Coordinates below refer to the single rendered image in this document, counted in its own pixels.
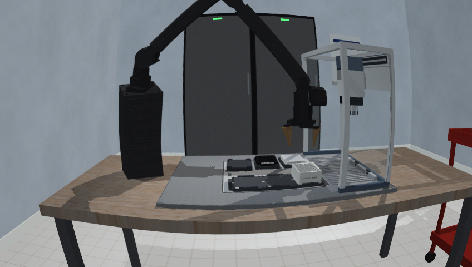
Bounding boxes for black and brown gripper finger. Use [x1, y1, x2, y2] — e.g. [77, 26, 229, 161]
[313, 127, 321, 148]
[282, 126, 292, 146]

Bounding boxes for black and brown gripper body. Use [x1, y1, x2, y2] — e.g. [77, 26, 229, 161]
[283, 105, 320, 129]

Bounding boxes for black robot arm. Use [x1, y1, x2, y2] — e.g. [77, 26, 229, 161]
[126, 0, 327, 120]

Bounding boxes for white multi-well plate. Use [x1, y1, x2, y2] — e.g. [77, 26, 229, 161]
[280, 154, 305, 165]

